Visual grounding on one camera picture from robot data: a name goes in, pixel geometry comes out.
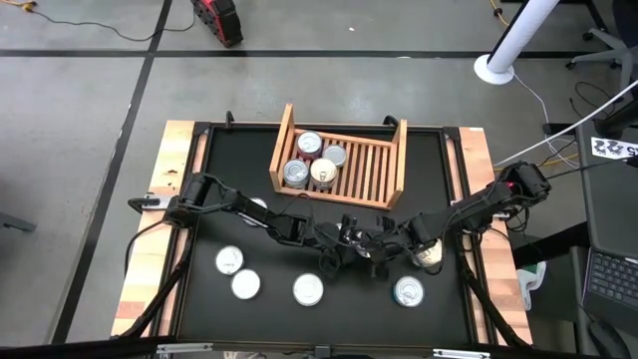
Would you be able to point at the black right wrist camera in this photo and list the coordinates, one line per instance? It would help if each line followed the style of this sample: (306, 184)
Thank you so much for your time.
(386, 224)

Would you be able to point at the silver metal bracket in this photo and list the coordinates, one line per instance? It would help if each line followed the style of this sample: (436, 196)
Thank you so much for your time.
(461, 354)
(184, 348)

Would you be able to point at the black computer mouse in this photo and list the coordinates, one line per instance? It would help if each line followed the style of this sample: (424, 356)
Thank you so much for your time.
(608, 341)

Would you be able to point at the white plastic bag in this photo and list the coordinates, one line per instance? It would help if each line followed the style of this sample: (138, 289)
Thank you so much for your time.
(531, 284)

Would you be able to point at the red tuna can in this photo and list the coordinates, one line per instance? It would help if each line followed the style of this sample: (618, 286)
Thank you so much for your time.
(309, 142)

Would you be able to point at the dark laptop keyboard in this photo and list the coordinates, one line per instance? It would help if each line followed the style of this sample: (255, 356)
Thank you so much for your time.
(613, 279)

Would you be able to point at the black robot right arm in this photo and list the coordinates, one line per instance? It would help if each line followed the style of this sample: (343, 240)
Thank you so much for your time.
(478, 204)

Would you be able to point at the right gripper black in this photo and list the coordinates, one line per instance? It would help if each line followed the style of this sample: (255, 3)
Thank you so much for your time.
(401, 242)

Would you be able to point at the white pole round base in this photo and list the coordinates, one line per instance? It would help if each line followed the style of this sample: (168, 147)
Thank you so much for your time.
(518, 35)

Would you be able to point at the teal label tuna can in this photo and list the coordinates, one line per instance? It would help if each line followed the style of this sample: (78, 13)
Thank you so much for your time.
(229, 259)
(245, 283)
(296, 171)
(409, 291)
(257, 203)

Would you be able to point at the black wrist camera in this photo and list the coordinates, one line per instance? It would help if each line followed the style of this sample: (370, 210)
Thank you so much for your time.
(350, 223)
(386, 224)

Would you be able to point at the green white label tuna can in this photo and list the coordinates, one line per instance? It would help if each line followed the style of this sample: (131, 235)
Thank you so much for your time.
(334, 154)

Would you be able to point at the grey metal leg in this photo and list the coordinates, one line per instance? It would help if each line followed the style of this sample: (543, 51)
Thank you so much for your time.
(17, 223)

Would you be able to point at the wooden table side board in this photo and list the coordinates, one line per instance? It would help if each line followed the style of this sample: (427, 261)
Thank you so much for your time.
(149, 259)
(503, 259)

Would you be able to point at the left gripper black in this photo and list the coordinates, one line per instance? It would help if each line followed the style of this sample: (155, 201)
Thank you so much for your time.
(329, 239)

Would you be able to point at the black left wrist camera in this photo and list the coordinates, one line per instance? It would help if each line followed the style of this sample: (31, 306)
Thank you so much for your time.
(350, 223)

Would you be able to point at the dark grey desk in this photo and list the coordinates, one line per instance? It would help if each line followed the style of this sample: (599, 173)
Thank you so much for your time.
(605, 209)

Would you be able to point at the grey office chair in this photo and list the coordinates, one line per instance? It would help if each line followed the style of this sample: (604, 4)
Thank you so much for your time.
(615, 47)

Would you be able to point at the wooden slatted shelf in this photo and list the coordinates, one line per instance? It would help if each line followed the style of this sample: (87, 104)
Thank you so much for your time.
(349, 197)

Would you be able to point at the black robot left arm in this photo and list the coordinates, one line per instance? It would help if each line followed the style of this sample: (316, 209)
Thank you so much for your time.
(239, 202)

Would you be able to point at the black clamp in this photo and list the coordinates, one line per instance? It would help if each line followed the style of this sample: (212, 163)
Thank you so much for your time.
(229, 118)
(391, 121)

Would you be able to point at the white printed label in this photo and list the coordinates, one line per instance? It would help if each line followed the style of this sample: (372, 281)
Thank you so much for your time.
(610, 148)

